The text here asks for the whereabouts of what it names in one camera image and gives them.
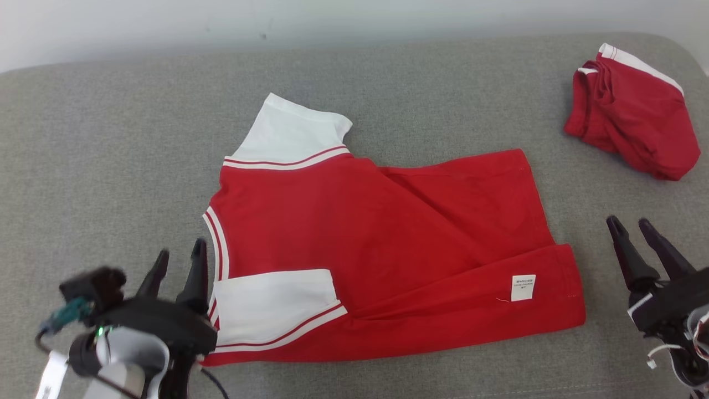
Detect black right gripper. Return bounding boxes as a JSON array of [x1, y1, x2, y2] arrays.
[[606, 215, 709, 336]]

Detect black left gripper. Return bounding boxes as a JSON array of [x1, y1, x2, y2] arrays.
[[97, 239, 218, 355]]

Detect red white-striped shorts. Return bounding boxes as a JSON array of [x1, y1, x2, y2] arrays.
[[564, 43, 701, 182]]

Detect red white-sleeved t-shirt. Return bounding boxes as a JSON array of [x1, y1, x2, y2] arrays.
[[201, 93, 587, 367]]

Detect grey fabric sofa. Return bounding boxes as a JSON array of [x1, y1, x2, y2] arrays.
[[0, 32, 709, 399]]

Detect red white wire bundle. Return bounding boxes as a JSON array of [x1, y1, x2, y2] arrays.
[[645, 310, 709, 399]]

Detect teal left cable connector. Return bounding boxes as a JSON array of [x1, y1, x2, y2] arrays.
[[47, 298, 94, 334]]

